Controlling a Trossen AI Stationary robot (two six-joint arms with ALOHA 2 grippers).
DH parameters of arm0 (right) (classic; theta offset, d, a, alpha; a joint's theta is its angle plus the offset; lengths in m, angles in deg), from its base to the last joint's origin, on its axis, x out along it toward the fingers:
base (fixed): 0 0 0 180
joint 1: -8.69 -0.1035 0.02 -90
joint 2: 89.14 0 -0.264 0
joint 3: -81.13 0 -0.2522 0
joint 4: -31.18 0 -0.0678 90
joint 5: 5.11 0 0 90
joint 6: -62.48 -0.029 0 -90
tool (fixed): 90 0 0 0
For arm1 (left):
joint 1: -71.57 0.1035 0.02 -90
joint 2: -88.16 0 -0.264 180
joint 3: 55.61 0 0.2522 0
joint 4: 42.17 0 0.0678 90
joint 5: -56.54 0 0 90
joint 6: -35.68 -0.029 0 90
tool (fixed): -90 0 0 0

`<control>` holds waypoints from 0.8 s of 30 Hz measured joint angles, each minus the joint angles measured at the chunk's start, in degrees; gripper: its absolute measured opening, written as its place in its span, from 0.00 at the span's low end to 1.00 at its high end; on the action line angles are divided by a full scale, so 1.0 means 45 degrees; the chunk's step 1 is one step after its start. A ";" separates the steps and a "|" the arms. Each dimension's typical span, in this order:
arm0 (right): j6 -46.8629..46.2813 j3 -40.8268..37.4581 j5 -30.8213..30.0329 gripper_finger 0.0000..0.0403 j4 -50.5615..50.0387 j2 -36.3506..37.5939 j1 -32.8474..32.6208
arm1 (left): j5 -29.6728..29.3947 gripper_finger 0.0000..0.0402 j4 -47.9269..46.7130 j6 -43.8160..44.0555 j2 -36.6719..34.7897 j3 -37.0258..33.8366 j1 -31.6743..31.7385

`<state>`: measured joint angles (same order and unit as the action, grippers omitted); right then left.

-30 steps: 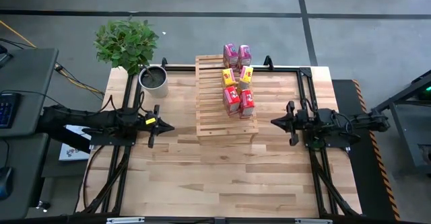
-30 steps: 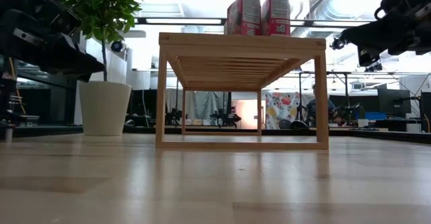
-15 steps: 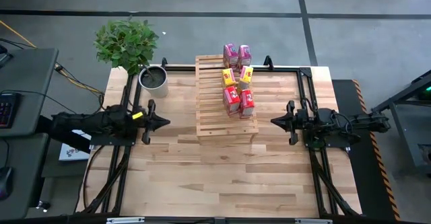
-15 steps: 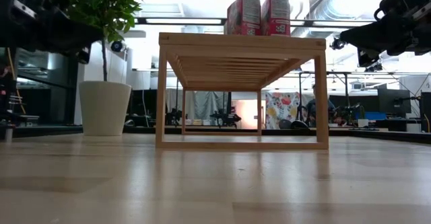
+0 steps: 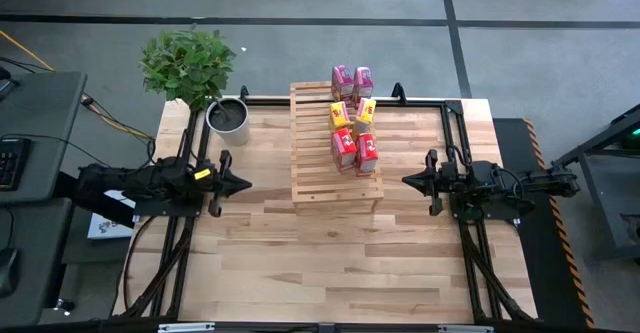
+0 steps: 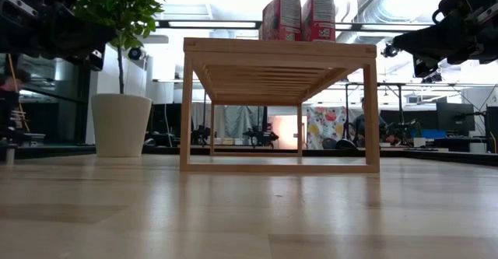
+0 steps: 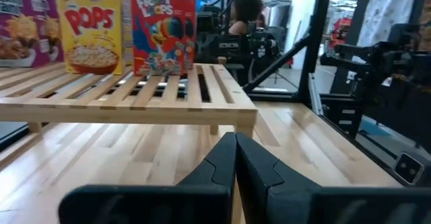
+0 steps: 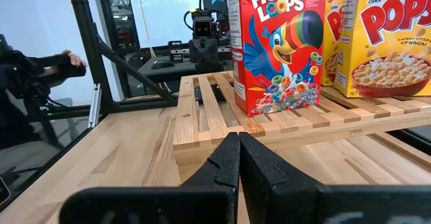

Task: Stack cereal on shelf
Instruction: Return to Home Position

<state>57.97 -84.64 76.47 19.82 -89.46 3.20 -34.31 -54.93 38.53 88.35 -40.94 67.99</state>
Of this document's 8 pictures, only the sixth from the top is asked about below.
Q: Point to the blue box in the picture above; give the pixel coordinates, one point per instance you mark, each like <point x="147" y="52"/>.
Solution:
<point x="433" y="134"/>

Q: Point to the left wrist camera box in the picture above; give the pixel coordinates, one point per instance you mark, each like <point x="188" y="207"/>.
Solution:
<point x="95" y="60"/>

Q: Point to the green leafy plant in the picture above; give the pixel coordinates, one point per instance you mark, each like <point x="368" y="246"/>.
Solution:
<point x="124" y="6"/>

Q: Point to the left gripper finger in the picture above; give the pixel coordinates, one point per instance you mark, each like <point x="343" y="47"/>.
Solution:
<point x="81" y="39"/>

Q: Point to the floral patterned cloth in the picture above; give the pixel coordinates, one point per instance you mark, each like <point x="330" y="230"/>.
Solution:
<point x="325" y="127"/>

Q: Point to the red cereal box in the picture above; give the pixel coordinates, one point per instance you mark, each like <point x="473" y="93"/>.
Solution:
<point x="319" y="14"/>
<point x="278" y="22"/>

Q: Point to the grey hanging cloth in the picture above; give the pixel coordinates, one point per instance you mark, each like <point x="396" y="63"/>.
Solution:
<point x="239" y="121"/>

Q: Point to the person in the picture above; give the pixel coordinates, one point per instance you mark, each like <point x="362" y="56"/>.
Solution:
<point x="358" y="123"/>

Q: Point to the black computer monitor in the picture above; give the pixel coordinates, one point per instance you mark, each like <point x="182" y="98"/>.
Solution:
<point x="455" y="117"/>

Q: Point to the round black fixture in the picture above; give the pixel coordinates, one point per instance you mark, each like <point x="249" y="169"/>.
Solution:
<point x="134" y="53"/>
<point x="389" y="51"/>

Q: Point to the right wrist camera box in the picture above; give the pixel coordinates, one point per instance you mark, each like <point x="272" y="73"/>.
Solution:
<point x="421" y="67"/>

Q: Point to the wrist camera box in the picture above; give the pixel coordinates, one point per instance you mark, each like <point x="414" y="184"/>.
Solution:
<point x="95" y="60"/>
<point x="421" y="67"/>

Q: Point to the black background robot arm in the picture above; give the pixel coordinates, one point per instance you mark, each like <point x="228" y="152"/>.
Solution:
<point x="202" y="134"/>
<point x="260" y="136"/>

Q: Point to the black aluminium table frame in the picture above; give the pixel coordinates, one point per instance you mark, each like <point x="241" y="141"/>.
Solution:
<point x="50" y="152"/>

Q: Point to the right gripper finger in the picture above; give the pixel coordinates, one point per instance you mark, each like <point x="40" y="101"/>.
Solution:
<point x="424" y="43"/>

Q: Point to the slatted wooden shelf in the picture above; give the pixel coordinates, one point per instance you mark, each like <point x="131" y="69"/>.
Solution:
<point x="272" y="51"/>

